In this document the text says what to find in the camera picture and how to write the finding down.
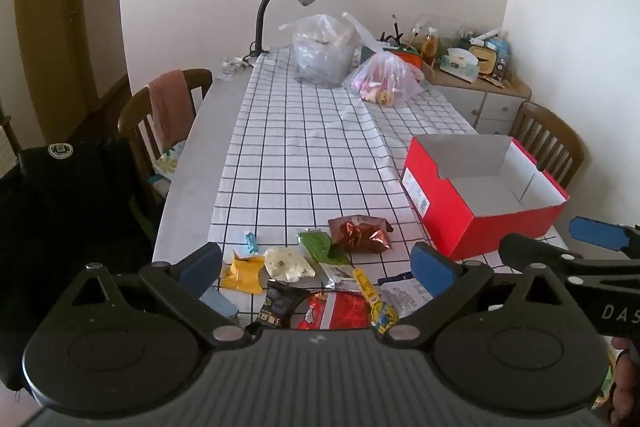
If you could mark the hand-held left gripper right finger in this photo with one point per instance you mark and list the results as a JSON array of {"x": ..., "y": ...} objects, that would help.
[{"x": 432, "y": 268}]

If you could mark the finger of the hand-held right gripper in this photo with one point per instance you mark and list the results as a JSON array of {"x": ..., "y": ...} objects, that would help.
[
  {"x": 597, "y": 232},
  {"x": 530, "y": 249}
]

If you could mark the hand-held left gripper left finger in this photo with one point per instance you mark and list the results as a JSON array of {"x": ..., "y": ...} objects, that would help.
[{"x": 200, "y": 264}]

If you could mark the white cardboard box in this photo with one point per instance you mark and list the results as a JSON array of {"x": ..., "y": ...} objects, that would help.
[{"x": 450, "y": 217}]

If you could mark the small blue candy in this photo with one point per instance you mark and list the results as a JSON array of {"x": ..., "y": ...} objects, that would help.
[{"x": 250, "y": 242}]

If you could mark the long yellow snack packet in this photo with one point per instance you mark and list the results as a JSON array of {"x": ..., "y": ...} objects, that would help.
[{"x": 372, "y": 302}]

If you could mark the brown foil snack packet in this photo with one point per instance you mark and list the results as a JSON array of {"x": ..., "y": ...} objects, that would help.
[{"x": 357, "y": 234}]

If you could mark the black snack packet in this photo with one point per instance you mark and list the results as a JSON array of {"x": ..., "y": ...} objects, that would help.
[{"x": 277, "y": 304}]

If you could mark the cream snack packet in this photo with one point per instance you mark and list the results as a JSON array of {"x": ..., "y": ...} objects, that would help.
[{"x": 290, "y": 264}]

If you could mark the silver foil packet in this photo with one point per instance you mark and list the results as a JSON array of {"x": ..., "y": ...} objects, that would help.
[{"x": 337, "y": 274}]

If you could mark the red snack packet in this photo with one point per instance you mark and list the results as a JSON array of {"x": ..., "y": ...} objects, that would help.
[{"x": 335, "y": 312}]

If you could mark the person's right hand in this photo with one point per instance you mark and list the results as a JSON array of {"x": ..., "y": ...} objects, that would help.
[{"x": 627, "y": 377}]

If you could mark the white printed packet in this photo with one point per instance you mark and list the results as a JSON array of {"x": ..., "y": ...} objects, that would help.
[{"x": 402, "y": 297}]

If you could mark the light blue packet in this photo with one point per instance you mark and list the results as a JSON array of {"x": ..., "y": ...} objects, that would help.
[{"x": 220, "y": 304}]

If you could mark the floral seat cushion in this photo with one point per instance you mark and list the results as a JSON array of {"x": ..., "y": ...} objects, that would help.
[{"x": 167, "y": 159}]

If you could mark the wooden chair with dark seat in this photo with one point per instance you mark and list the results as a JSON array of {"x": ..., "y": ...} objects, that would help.
[{"x": 550, "y": 132}]

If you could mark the long green snack packet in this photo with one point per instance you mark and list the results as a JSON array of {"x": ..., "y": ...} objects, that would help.
[{"x": 315, "y": 243}]

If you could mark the black backpack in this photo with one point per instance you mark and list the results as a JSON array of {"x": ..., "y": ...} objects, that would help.
[{"x": 65, "y": 232}]

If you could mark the checked white tablecloth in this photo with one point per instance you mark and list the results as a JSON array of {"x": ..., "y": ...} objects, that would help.
[{"x": 300, "y": 147}]

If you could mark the white cabinet with wooden top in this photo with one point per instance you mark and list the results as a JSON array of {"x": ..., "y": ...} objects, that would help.
[{"x": 480, "y": 102}]

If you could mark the pink cloth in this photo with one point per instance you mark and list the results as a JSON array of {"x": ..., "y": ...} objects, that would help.
[{"x": 170, "y": 107}]

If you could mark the yellow tissue holder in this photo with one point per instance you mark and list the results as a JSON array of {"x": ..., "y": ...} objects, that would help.
[{"x": 484, "y": 59}]

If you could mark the pink tinted plastic bag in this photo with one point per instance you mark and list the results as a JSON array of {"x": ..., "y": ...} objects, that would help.
[{"x": 385, "y": 77}]

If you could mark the white and green tissue box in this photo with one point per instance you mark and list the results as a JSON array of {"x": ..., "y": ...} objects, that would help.
[{"x": 460, "y": 64}]

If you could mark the white power strip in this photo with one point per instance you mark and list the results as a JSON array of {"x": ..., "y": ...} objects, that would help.
[{"x": 235, "y": 67}]

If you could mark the white tube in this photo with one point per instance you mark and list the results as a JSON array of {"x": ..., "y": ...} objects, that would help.
[{"x": 487, "y": 36}]

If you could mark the green and orange container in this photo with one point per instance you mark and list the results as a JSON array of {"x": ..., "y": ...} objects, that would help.
[{"x": 395, "y": 51}]

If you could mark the amber liquid bottle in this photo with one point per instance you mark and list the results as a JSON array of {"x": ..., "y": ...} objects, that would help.
[{"x": 430, "y": 47}]

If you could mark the large clear plastic bag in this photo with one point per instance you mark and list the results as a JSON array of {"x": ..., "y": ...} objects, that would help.
[{"x": 320, "y": 52}]

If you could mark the dark paintbrush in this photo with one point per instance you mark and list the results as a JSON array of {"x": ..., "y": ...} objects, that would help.
[{"x": 396, "y": 27}]

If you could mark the wooden door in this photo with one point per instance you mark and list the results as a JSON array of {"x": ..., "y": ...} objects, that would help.
[{"x": 55, "y": 32}]

